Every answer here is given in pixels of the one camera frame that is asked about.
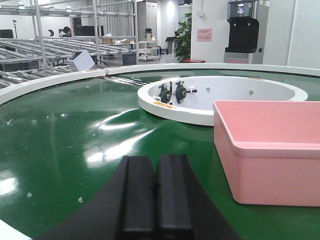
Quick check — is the pink plastic bin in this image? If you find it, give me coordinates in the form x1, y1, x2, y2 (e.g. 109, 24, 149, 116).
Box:
213, 100, 320, 207

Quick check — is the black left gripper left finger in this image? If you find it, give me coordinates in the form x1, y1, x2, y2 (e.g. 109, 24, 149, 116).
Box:
37, 156, 156, 240

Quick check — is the white inner conveyor ring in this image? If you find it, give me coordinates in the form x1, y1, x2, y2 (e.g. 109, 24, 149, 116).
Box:
137, 75, 309, 127

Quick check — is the grey electrical cabinet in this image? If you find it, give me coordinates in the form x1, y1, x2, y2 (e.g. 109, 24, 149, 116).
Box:
137, 1, 158, 42

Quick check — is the white outer conveyor rim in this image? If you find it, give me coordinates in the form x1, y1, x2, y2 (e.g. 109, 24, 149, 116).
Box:
0, 63, 320, 105

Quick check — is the white utility cart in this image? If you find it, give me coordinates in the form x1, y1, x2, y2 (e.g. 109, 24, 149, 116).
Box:
138, 41, 160, 61

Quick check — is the metal roller conveyor rack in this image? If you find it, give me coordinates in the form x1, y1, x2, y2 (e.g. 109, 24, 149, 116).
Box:
0, 0, 138, 88

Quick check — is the pink wall notice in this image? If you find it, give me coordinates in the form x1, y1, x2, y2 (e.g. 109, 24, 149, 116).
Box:
197, 28, 213, 42

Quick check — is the seated person in background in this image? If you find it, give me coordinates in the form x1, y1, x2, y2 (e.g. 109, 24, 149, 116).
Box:
60, 26, 72, 37

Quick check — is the green potted plant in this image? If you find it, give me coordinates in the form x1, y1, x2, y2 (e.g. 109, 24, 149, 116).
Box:
175, 12, 192, 63

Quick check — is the black coffee vending machine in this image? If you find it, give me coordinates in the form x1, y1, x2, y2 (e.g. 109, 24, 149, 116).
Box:
223, 0, 270, 64

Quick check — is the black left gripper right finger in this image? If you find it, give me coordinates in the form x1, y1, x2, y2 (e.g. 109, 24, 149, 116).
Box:
155, 154, 240, 240

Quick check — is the white box on rollers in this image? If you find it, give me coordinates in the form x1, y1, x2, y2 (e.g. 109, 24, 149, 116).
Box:
66, 49, 95, 71

